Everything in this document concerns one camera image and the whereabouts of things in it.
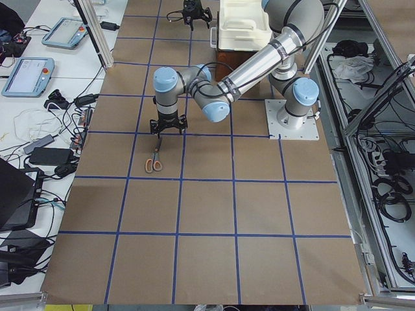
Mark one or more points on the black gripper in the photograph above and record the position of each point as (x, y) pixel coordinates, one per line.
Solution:
(166, 119)
(192, 11)

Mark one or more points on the white drawer handle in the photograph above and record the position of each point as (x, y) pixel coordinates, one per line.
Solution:
(213, 41)

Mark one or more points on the grey orange scissors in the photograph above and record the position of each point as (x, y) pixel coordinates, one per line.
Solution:
(153, 164)

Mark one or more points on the white plastic tray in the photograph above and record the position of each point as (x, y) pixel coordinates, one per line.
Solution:
(242, 26)

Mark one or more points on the black power adapter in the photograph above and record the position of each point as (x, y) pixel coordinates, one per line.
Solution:
(109, 26)

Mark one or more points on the far blue teach pendant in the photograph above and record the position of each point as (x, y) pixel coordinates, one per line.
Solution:
(66, 34)

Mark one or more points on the blue teach pendant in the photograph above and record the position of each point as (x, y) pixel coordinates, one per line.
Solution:
(29, 77)
(66, 34)

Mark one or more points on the near blue teach pendant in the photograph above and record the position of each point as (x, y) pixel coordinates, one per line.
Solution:
(29, 77)

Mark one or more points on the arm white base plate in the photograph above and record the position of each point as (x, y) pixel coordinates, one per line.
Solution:
(284, 126)

